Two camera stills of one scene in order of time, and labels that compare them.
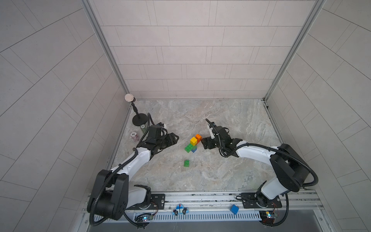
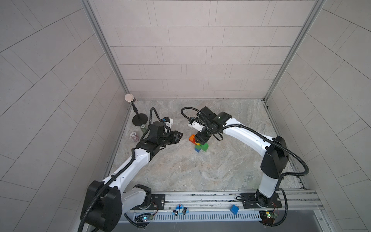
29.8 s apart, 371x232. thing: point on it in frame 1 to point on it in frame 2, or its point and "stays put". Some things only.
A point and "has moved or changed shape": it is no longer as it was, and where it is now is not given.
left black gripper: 170,140 stays put
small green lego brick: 186,163 has moved or changed shape
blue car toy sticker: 180,209 stays put
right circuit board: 267,217 stays put
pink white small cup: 135,137 stays put
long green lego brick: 190,147 has moved or changed shape
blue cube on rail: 234,209 stays put
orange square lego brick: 198,137 has moved or changed shape
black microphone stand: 139,119 stays put
